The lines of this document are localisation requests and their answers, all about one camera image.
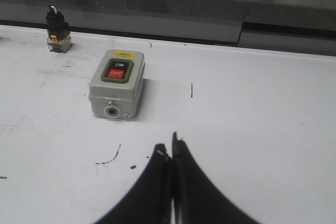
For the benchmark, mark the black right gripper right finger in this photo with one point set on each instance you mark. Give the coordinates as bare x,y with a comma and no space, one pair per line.
196,198

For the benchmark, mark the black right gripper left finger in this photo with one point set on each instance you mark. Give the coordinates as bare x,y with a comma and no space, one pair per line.
150,198

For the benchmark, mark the grey stone counter ledge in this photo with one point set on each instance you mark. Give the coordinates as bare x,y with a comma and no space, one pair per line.
286,25

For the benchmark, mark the grey on off switch box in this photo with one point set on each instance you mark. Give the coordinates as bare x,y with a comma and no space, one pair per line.
116,86

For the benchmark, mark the black yellow selector switch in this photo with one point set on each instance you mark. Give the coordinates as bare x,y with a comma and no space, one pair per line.
59,38

